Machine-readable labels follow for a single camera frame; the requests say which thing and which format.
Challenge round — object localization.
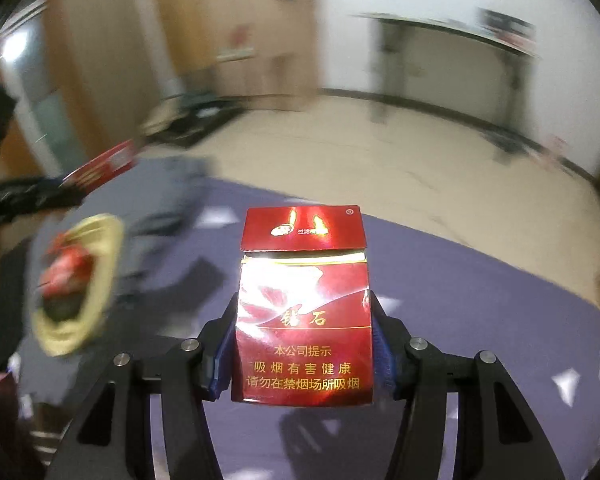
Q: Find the dark red cigarette pack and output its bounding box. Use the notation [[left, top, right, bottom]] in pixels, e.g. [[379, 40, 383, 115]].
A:
[[232, 205, 374, 408]]

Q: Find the red white cigarette pack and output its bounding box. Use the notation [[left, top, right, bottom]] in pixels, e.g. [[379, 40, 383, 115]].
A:
[[62, 140, 136, 193]]

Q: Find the yellow plastic basin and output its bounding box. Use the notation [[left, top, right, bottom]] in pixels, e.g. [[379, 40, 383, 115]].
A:
[[31, 214, 124, 356]]

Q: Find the pile of clothes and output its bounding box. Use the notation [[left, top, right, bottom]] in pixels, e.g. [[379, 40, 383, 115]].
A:
[[140, 92, 246, 148]]

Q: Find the black folding table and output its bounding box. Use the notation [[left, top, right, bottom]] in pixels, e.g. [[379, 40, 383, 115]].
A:
[[358, 12, 535, 159]]

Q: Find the wooden cabinet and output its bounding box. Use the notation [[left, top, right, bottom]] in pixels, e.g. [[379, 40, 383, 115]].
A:
[[154, 0, 320, 112]]

